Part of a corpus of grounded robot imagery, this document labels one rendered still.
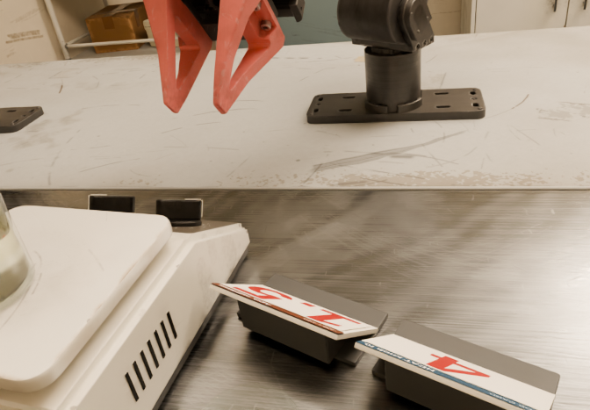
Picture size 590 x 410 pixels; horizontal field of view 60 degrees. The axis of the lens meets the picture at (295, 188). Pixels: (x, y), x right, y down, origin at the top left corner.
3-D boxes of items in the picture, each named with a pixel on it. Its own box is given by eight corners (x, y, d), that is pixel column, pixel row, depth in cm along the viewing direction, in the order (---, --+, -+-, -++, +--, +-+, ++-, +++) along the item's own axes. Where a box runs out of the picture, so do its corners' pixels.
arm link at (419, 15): (409, -1, 49) (441, -13, 52) (338, -5, 55) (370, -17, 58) (409, 64, 52) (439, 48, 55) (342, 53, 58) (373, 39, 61)
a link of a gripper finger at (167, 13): (217, 82, 29) (248, -54, 31) (111, 82, 31) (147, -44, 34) (258, 133, 35) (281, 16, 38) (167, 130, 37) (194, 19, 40)
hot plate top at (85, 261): (20, 213, 34) (15, 202, 34) (180, 226, 30) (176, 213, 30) (-160, 355, 24) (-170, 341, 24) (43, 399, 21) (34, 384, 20)
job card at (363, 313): (275, 276, 38) (267, 231, 36) (388, 317, 33) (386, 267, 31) (221, 333, 34) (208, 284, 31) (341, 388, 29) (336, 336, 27)
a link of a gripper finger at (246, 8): (230, 82, 29) (259, -54, 31) (121, 82, 31) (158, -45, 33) (269, 133, 35) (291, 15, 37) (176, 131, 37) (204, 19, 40)
